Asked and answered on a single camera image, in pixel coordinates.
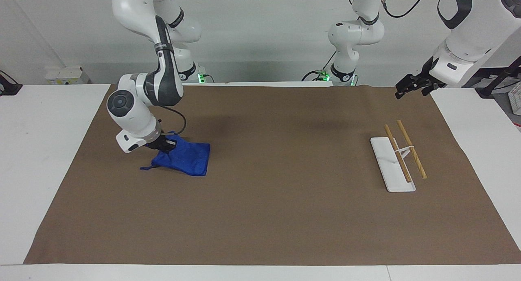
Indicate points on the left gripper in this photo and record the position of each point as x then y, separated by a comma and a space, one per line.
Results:
427, 69

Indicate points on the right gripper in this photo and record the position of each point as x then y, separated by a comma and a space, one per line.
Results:
156, 144

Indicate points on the blue towel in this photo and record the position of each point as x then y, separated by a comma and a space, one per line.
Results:
189, 155

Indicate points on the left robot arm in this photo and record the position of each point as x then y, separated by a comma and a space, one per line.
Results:
468, 36

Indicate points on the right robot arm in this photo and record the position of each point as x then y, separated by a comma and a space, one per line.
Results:
134, 12

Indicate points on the white rack with wooden rods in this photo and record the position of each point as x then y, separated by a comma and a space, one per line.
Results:
392, 163

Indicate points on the black stand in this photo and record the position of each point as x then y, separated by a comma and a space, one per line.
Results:
498, 79
8, 86

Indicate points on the white cardboard box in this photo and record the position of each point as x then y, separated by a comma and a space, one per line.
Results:
67, 75

